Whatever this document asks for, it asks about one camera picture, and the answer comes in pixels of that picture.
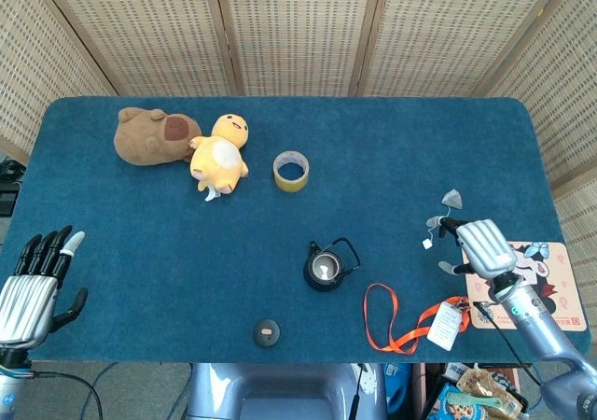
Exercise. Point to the white badge card holder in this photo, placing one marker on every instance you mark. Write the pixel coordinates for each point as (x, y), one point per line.
(445, 326)

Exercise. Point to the yellow packing tape roll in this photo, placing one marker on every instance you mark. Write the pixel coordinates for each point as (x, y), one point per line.
(291, 186)

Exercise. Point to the blue cookie pack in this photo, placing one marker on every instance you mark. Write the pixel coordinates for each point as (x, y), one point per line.
(448, 410)

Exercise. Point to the black device beside table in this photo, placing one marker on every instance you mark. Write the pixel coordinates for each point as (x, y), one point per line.
(9, 196)

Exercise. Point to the blue carpet table cover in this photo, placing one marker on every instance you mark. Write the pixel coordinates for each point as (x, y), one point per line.
(140, 233)

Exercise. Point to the black teapot lid orange knob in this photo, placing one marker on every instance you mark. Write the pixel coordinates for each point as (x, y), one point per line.
(261, 338)

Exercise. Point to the woven folding screen panel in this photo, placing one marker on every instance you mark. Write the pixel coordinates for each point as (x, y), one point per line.
(559, 88)
(443, 32)
(28, 65)
(140, 32)
(298, 32)

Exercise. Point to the yellow cat plush toy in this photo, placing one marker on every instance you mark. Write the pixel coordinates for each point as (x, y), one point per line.
(217, 158)

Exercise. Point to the brown snack bag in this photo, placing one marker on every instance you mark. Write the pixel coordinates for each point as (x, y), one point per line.
(503, 392)

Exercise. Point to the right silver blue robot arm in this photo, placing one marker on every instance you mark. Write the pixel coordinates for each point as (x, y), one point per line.
(536, 317)

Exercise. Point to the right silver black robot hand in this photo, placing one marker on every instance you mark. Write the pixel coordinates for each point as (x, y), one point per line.
(487, 249)

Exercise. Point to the silver blue robot torso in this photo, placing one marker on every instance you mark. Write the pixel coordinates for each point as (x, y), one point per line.
(280, 387)

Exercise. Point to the cartoon print mouse pad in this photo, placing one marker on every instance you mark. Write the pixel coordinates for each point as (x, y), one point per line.
(564, 308)

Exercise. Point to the brown capybara plush toy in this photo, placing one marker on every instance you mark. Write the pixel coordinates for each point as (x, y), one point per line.
(144, 140)

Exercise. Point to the black cast iron teapot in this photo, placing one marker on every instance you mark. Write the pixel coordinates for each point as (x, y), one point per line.
(310, 280)

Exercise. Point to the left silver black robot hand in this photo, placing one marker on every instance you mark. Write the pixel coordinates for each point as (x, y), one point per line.
(25, 303)

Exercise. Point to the green plastic comb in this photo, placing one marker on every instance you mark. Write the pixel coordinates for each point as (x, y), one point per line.
(466, 400)

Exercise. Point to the blue box under table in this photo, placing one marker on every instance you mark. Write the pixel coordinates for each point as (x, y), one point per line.
(396, 387)

